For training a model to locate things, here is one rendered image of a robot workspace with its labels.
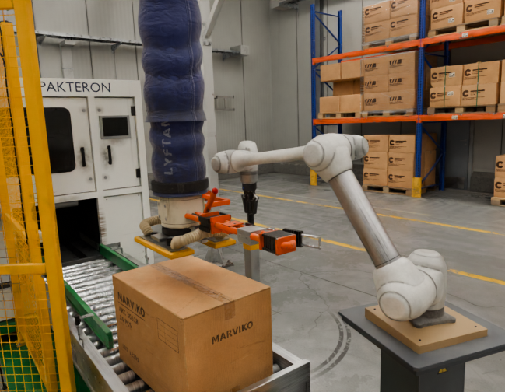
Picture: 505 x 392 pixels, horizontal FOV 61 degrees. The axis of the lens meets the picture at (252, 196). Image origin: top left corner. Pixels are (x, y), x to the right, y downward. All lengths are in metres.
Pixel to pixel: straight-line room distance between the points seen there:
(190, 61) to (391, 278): 1.06
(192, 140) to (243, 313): 0.68
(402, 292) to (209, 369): 0.73
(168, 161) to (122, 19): 9.65
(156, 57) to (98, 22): 9.32
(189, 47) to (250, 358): 1.19
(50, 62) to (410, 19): 7.35
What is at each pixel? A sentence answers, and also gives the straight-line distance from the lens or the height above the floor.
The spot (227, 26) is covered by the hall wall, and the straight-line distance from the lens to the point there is 12.82.
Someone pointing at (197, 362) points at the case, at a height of 0.77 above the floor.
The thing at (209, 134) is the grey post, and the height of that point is 1.47.
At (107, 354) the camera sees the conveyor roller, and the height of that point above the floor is 0.53.
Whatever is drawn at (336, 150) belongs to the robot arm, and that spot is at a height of 1.47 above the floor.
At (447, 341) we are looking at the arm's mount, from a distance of 1.80.
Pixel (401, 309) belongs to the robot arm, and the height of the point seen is 0.94.
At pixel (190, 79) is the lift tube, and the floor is 1.75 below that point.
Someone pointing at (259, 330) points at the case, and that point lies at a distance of 1.75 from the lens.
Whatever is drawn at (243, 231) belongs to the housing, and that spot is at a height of 1.25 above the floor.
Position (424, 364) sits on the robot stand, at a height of 0.75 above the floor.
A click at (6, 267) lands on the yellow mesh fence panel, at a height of 1.00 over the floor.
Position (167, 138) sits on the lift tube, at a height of 1.54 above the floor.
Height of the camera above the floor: 1.59
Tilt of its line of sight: 10 degrees down
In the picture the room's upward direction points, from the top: 2 degrees counter-clockwise
